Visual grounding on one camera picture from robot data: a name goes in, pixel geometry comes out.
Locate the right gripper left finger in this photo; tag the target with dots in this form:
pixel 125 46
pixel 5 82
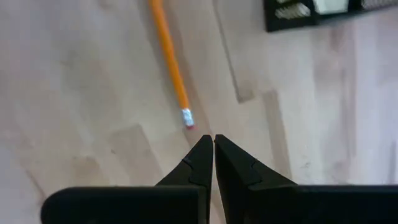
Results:
pixel 140 205

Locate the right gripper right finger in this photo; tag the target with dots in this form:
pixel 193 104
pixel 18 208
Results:
pixel 311 205

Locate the orange pencil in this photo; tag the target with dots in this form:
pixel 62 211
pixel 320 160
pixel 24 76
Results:
pixel 169 59

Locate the black mesh desk organizer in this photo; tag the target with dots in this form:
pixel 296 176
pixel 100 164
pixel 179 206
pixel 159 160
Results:
pixel 270 25

